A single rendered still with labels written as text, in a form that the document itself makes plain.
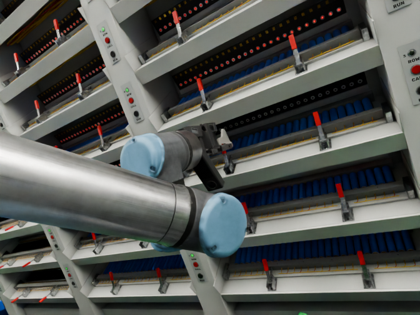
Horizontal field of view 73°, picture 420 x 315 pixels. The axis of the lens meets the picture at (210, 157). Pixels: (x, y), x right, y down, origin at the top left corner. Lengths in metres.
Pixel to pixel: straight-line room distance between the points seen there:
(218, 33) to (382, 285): 0.76
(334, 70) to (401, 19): 0.15
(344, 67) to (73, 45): 0.82
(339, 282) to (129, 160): 0.66
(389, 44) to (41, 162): 0.65
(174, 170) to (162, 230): 0.18
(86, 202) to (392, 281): 0.77
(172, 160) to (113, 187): 0.20
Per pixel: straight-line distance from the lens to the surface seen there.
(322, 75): 0.72
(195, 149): 0.60
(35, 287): 1.94
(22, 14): 1.29
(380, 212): 0.81
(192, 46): 0.81
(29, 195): 0.33
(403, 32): 0.72
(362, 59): 0.71
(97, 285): 1.51
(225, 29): 0.78
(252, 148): 0.83
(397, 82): 0.71
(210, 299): 1.07
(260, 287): 0.98
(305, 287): 0.93
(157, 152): 0.49
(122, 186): 0.35
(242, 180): 0.81
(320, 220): 0.82
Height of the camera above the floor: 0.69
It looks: 7 degrees down
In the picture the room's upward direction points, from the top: 20 degrees counter-clockwise
